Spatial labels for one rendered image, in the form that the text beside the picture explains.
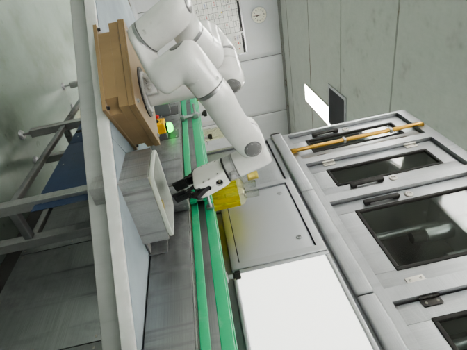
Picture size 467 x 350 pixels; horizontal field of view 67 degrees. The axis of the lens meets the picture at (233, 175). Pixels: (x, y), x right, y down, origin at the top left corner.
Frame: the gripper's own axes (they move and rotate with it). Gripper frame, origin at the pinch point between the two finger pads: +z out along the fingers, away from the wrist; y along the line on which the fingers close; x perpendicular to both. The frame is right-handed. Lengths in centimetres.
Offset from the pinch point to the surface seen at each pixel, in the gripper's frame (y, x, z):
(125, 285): -27.9, 0.3, 14.9
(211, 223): 3.2, -19.0, -1.5
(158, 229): -8.1, -3.8, 9.1
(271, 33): 607, -152, -127
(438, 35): 153, -71, -172
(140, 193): -7.6, 9.4, 6.8
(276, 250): 0.5, -40.4, -16.5
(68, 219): 51, -21, 70
